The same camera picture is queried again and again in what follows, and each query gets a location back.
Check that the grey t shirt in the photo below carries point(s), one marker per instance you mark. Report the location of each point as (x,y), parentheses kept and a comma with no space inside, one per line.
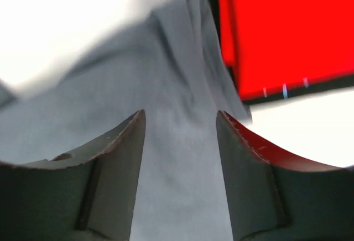
(169,66)

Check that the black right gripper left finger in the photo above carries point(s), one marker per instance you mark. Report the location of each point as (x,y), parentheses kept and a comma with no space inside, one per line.
(87,193)

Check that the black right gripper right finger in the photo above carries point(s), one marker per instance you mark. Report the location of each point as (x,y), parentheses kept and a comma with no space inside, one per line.
(273,194)

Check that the red folded t shirt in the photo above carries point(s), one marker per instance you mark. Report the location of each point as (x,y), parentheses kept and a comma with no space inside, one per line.
(287,31)

